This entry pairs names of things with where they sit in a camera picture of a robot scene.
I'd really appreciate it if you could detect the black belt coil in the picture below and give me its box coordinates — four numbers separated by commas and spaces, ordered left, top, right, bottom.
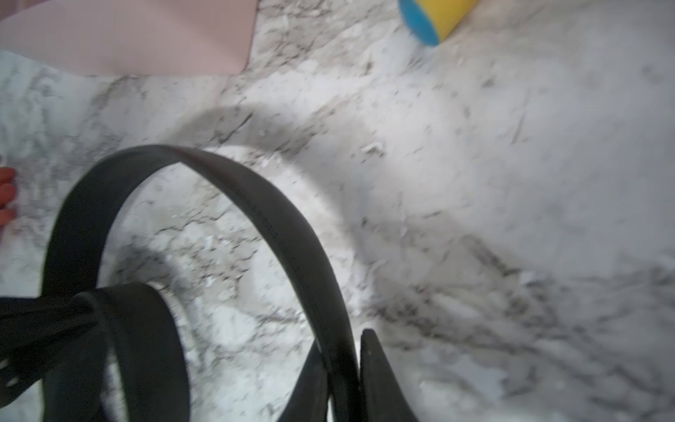
1, 145, 361, 421

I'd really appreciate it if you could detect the pink compartment storage tray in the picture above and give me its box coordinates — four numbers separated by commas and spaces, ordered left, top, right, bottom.
1, 0, 258, 77

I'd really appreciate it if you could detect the green yellow toy shovel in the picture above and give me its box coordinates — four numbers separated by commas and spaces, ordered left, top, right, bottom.
398, 0, 478, 46

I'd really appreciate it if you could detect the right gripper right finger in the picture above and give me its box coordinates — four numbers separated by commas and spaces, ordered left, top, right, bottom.
360, 329, 418, 422

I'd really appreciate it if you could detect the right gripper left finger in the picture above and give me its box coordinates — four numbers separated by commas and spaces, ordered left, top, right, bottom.
278, 343, 329, 422

